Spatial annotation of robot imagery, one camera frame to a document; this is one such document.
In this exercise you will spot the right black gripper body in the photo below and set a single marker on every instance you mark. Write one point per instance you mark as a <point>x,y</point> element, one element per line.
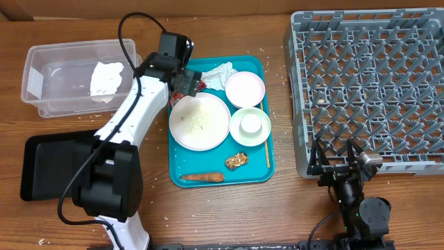
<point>334,173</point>

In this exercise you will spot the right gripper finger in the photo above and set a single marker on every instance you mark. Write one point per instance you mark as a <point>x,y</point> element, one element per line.
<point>353,150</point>
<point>318,160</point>

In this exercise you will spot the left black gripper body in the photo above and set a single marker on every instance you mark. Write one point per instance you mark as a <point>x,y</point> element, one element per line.
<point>188,83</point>

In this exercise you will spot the red snack wrapper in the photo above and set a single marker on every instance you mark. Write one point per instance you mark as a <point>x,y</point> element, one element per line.
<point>176,96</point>

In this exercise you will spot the white tissue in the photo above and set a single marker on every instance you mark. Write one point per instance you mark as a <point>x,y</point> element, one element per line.
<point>105,81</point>
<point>217,78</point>

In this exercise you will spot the large white plate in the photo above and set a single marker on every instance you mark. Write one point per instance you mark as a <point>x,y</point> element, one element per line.
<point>199,123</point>

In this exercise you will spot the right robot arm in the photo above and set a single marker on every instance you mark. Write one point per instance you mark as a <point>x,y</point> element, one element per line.
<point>365,219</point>

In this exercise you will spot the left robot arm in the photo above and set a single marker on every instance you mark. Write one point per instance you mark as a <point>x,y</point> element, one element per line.
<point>107,181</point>

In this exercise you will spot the grey dishwasher rack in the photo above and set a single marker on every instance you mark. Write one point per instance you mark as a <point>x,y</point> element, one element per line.
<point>375,76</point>

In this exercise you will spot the golden brown food scrap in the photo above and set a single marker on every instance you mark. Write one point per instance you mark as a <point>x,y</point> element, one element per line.
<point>237,160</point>

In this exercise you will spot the small white cup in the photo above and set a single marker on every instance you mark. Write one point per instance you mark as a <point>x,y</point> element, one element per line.
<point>251,124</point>

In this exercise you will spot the wooden chopstick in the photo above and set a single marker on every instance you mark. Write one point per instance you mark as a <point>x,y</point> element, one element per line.
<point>266,143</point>

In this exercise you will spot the white bowl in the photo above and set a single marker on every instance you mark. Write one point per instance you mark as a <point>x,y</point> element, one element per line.
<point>245,89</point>

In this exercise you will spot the teal serving tray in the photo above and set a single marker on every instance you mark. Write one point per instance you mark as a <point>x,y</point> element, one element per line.
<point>183,161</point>

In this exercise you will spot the brown carrot stick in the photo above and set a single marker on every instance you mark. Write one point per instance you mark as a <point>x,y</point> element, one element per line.
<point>213,177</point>

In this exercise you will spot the black plastic tray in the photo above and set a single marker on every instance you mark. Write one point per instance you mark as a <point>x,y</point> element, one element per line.
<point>47,168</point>

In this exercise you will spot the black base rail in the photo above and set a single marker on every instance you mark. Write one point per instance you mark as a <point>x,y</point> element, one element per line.
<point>236,247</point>

